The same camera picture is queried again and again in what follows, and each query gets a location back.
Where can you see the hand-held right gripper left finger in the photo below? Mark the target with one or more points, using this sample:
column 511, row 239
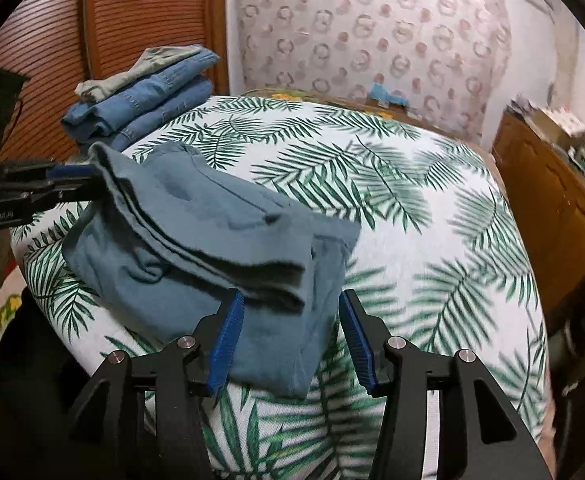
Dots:
column 227, row 342

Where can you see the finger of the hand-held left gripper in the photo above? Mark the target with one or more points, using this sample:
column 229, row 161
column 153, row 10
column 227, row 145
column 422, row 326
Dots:
column 62, row 192
column 70, row 173

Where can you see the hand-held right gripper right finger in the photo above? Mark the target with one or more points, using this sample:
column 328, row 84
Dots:
column 355, row 342

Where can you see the blue pants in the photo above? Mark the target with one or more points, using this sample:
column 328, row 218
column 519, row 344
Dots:
column 197, row 220

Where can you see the folded denim jeans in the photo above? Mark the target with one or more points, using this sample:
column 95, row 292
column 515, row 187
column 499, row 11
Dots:
column 137, row 110

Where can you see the folded grey cloth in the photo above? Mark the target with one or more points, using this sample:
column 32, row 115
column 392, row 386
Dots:
column 122, row 77

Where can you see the leaf print bed sheet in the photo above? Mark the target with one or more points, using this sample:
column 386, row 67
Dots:
column 422, row 210

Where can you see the wooden headboard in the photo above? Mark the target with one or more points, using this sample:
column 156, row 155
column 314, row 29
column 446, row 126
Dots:
column 122, row 10

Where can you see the wooden cabinet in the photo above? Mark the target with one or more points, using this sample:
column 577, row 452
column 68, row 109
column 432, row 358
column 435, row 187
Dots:
column 562, row 220

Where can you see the cardboard box with blue cloth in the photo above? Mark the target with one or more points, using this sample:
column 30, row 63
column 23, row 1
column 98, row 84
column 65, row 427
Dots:
column 387, row 92

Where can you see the dotted box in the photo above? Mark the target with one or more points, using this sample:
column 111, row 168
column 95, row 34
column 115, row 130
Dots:
column 557, row 125

